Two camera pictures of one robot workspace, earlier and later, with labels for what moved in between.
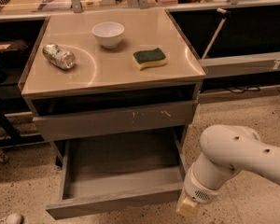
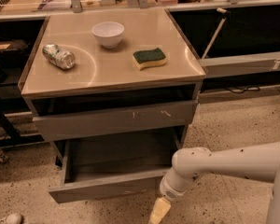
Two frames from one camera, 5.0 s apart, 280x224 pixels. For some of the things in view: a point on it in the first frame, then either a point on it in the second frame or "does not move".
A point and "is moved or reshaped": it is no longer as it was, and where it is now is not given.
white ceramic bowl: (108, 34) does not move
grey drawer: (118, 173) is moved or reshaped
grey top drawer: (57, 126) does not move
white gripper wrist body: (196, 189) → (168, 190)
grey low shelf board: (232, 65) does not move
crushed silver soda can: (59, 58) does not move
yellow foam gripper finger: (188, 206) → (161, 209)
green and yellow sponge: (154, 57) does not move
